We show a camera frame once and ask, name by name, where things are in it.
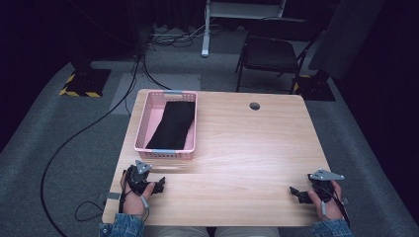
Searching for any tangle of floor cables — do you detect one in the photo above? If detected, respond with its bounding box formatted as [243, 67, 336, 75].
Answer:
[146, 23, 213, 51]

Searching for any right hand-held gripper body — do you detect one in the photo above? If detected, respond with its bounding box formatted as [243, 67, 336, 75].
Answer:
[307, 168, 346, 202]

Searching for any person's left hand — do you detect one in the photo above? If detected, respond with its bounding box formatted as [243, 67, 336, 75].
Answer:
[120, 169, 156, 219]

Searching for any right hand-held gripper cable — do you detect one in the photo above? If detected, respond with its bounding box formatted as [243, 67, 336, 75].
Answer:
[315, 185, 352, 229]

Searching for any white metal stand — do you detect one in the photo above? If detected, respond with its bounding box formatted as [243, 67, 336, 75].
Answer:
[201, 0, 288, 59]

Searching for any pink plastic basket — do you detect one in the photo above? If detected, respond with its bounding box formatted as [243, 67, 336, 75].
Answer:
[133, 89, 199, 161]

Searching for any black cloth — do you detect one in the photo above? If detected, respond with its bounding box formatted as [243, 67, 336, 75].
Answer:
[145, 100, 197, 151]

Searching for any hand-held gripper cable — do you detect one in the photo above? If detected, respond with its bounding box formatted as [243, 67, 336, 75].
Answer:
[118, 169, 128, 214]
[315, 185, 352, 229]

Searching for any person's right hand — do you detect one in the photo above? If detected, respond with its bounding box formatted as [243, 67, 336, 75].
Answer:
[307, 180, 346, 221]

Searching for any black yellow striped stand base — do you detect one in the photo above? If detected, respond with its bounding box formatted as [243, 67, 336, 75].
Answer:
[58, 67, 113, 99]
[292, 73, 337, 103]

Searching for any person's leg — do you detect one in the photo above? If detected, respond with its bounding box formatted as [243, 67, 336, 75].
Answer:
[142, 226, 210, 237]
[213, 226, 281, 237]

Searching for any grey table edge clamp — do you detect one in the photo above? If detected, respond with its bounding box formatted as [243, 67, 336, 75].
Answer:
[98, 191, 123, 205]

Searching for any black folding chair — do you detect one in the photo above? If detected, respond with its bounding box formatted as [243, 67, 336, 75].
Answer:
[234, 18, 326, 96]

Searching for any person's right leg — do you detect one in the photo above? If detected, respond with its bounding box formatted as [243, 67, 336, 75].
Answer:
[213, 226, 281, 237]

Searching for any looped black cable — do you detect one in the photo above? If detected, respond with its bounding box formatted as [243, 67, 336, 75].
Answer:
[74, 200, 107, 222]

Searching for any short black floor cable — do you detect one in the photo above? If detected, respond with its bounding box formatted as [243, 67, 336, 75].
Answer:
[140, 54, 173, 91]

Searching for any long black floor cable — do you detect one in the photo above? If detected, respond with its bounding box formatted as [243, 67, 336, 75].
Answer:
[40, 54, 143, 237]

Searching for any grey hanging curtain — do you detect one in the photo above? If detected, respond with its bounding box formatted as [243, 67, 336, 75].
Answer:
[309, 0, 386, 81]

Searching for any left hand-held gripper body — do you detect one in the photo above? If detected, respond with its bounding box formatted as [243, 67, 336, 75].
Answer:
[124, 159, 160, 197]

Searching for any left hand-held gripper cable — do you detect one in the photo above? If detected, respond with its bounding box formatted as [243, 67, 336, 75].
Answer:
[118, 169, 128, 214]

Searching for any person's left leg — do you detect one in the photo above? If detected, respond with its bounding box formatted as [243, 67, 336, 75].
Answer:
[142, 226, 210, 237]

